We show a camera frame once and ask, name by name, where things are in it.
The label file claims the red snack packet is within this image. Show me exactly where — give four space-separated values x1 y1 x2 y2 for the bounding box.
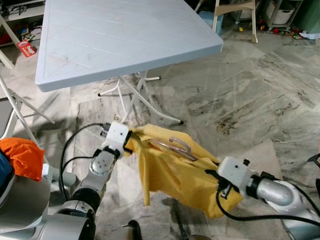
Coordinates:
16 40 37 57

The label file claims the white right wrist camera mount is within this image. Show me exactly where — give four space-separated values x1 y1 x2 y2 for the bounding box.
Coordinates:
217 156 252 198

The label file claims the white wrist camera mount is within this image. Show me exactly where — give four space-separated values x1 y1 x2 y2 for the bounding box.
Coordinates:
217 156 252 198
102 121 131 158

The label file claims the light blue plastic box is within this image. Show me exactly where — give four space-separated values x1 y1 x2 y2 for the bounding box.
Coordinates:
199 11 224 35

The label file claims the beige plastic chair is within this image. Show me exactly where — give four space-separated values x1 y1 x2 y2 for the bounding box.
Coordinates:
212 0 259 43

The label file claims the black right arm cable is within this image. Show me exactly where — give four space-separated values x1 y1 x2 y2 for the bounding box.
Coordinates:
215 172 320 223

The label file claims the yellow shirt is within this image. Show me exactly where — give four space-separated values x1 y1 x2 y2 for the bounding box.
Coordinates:
124 124 244 219

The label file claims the pink plastic clothes hanger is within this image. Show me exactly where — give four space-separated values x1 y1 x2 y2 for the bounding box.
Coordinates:
149 137 197 162

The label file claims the orange cloth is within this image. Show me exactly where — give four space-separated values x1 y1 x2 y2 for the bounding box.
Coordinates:
0 137 46 182

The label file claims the white paper sheet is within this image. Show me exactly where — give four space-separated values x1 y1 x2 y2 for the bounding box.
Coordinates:
300 31 320 40

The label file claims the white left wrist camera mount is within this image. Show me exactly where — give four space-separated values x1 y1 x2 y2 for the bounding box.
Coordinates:
102 121 131 158

